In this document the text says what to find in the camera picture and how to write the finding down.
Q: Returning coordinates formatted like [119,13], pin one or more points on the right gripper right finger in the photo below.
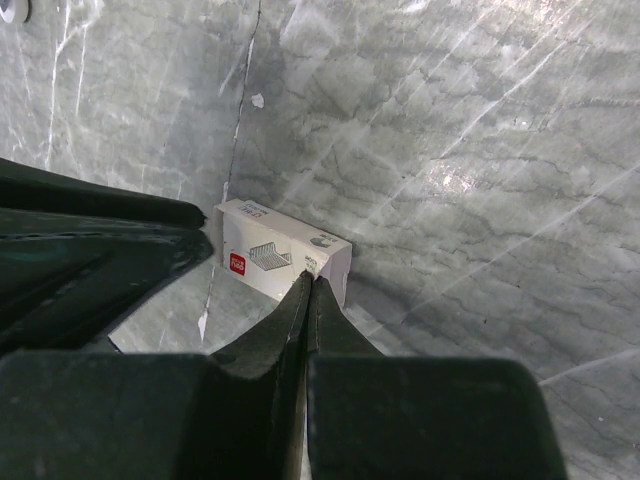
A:
[263,430]

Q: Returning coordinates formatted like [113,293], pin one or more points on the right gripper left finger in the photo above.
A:
[78,258]

